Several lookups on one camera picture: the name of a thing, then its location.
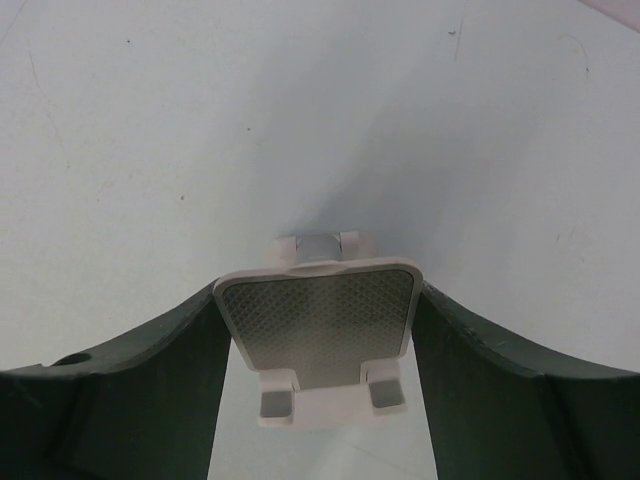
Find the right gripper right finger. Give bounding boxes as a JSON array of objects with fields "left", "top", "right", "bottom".
[{"left": 412, "top": 285, "right": 639, "bottom": 479}]

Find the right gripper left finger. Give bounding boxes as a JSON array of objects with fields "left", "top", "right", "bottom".
[{"left": 1, "top": 288, "right": 231, "bottom": 479}]

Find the white phone stand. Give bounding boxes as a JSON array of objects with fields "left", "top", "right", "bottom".
[{"left": 212, "top": 231, "right": 423, "bottom": 429}]

